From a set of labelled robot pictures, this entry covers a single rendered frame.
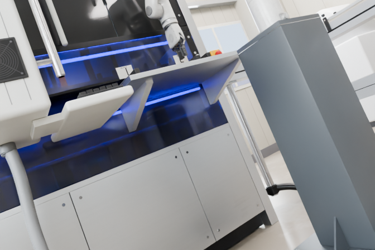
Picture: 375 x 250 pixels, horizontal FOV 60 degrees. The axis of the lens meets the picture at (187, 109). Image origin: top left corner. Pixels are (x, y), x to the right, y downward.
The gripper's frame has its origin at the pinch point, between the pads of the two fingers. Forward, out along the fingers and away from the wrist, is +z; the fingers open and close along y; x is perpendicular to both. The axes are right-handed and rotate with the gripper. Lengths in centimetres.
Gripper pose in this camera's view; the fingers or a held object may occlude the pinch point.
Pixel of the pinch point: (182, 53)
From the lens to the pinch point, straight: 168.4
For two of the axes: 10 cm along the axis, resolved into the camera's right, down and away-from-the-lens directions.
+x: 8.0, -2.7, 5.4
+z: 3.8, 9.2, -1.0
